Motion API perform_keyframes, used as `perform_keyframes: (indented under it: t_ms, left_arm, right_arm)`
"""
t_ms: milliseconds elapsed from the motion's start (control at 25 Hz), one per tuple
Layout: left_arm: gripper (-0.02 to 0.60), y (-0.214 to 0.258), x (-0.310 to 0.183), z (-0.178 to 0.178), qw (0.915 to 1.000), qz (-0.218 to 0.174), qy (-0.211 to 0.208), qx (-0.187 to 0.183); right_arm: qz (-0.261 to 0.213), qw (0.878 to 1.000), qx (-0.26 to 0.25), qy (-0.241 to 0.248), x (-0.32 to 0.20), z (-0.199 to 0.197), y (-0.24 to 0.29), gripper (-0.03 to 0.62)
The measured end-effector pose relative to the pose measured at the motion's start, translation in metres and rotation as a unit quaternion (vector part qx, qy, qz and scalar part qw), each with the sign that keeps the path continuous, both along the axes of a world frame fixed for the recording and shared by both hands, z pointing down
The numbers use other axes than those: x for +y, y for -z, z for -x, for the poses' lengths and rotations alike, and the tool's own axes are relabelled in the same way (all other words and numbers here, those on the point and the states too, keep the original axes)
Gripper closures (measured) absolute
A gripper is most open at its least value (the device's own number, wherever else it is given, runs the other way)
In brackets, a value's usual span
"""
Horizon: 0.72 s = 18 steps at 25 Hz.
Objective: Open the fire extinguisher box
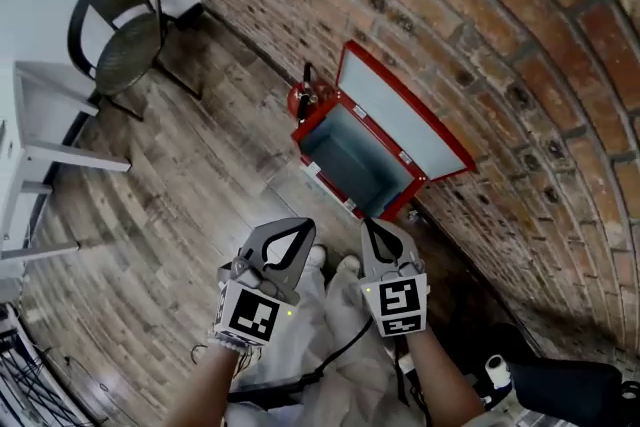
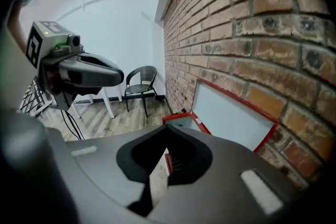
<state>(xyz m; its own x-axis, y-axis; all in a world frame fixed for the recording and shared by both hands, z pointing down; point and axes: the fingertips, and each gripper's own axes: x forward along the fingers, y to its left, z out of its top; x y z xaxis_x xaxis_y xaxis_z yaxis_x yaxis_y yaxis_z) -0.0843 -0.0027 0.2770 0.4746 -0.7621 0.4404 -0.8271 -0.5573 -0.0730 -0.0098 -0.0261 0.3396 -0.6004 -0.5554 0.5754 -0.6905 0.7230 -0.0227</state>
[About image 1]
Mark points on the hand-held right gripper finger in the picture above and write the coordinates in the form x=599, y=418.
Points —
x=367, y=255
x=402, y=245

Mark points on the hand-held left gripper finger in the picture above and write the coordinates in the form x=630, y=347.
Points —
x=302, y=260
x=260, y=237

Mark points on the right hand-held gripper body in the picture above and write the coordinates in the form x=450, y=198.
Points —
x=397, y=302

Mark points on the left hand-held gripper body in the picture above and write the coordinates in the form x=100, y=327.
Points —
x=255, y=312

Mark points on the red fire extinguisher box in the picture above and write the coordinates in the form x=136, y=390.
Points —
x=350, y=160

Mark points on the person's left forearm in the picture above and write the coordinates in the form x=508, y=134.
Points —
x=205, y=390

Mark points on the person's right forearm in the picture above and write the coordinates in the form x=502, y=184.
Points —
x=440, y=380

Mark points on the red fire extinguisher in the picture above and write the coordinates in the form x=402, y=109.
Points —
x=298, y=99

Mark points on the person's left white shoe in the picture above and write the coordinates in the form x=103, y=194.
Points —
x=316, y=257

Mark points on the person's white shoe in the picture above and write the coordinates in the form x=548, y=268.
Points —
x=316, y=257
x=349, y=264

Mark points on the person's right white shoe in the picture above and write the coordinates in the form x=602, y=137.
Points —
x=349, y=264

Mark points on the person's white trousers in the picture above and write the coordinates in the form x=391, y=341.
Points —
x=340, y=365

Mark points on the small white cylinder device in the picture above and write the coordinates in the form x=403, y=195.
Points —
x=497, y=371

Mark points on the black padded seat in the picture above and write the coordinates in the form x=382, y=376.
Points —
x=565, y=390

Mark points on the black chair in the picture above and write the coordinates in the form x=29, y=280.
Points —
x=125, y=52

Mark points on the white table frame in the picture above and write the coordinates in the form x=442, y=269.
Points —
x=47, y=115

